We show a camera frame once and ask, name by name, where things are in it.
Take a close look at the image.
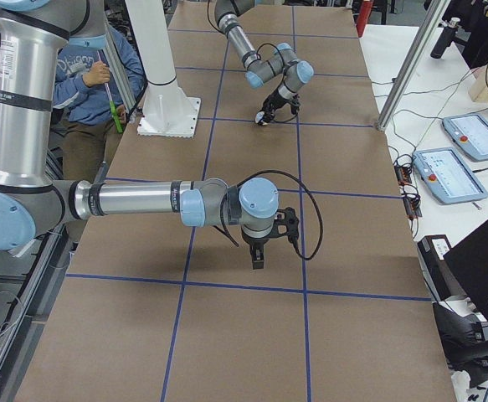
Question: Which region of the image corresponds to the person's hand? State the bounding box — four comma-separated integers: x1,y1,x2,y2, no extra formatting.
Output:
82,61,110,87

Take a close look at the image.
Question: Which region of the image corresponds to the red fire extinguisher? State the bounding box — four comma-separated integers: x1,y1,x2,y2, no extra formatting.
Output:
356,0,373,38

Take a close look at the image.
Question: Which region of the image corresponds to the blue tape strip crosswise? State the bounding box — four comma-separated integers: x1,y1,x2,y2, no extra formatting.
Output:
198,117,375,128

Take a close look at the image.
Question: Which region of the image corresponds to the blue and cream bell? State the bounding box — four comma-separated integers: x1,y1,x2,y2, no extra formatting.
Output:
254,111,270,126

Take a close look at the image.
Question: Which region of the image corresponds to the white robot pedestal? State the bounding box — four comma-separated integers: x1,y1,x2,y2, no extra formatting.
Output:
130,1,201,138

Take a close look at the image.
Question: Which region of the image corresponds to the blue tape strip lengthwise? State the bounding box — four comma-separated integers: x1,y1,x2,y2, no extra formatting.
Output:
291,7,312,402

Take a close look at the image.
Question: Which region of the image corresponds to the near teach pendant tablet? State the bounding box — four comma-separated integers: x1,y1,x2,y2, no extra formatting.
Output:
413,147,488,204

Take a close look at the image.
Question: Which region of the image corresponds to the black water bottle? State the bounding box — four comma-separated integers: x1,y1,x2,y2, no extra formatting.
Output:
430,17,460,59

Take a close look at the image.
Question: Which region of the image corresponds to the teach pendant tablet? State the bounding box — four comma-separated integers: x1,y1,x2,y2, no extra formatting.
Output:
413,147,488,204
442,113,488,162

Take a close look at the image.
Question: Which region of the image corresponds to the black box with label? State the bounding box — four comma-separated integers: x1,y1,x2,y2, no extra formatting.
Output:
417,234,468,302

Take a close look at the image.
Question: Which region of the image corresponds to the far teach pendant tablet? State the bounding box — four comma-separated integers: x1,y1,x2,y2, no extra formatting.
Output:
442,113,488,162

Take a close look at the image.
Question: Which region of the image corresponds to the aluminium frame post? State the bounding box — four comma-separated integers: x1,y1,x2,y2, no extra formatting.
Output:
376,0,449,131

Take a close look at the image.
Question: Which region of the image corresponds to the person in blue hoodie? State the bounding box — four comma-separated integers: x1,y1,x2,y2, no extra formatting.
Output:
50,24,147,252

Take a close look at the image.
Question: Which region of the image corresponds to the orange black electronics board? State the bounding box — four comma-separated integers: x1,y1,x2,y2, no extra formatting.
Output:
393,163,422,220

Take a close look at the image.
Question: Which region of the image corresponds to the green handled tool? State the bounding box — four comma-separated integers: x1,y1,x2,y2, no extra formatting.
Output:
96,49,126,134

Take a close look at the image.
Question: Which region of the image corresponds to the aluminium table frame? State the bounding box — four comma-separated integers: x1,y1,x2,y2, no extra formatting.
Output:
0,226,72,401

